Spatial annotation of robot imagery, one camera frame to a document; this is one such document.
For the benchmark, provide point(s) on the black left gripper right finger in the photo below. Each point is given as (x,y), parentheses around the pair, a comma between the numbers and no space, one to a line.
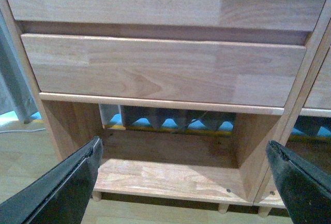
(304,188)

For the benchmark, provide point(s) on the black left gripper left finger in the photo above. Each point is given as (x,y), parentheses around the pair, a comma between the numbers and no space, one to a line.
(62,194)

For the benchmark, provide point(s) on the right wooden shelf cabinet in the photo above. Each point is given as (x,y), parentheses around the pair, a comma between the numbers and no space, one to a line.
(305,131)

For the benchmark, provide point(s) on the wooden shelf cabinet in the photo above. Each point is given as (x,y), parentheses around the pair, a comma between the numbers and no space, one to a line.
(305,131)
(163,148)

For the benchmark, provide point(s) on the left wooden shelf cabinet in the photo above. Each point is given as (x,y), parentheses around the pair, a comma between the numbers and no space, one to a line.
(163,148)

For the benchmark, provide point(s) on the lower wooden drawer front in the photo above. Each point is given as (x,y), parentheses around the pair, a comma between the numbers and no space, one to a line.
(253,74)

